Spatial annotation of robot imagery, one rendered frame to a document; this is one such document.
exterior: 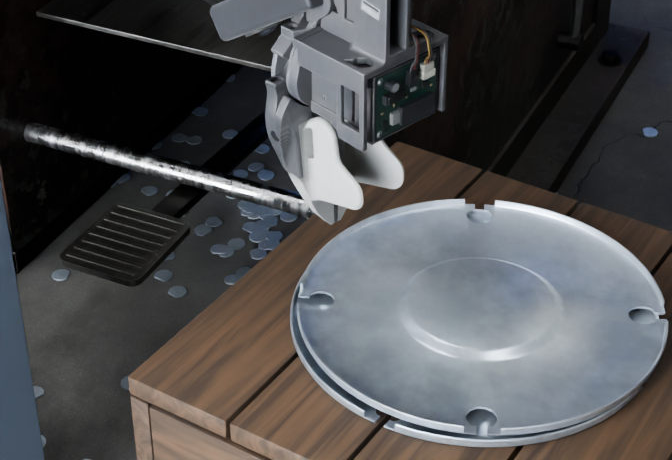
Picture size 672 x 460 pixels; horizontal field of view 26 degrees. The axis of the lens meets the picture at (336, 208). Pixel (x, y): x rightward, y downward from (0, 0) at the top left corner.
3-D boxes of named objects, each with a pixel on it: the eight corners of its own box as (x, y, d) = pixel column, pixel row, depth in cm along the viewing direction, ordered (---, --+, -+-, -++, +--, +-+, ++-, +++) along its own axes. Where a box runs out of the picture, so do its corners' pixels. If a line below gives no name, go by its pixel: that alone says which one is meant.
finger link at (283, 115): (283, 187, 92) (279, 64, 87) (267, 177, 93) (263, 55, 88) (338, 159, 94) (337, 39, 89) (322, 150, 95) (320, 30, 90)
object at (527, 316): (688, 447, 102) (689, 438, 102) (278, 425, 104) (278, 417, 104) (647, 213, 126) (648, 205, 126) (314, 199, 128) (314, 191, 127)
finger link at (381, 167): (382, 250, 94) (384, 128, 89) (320, 212, 98) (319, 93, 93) (415, 231, 96) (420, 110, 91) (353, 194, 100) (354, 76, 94)
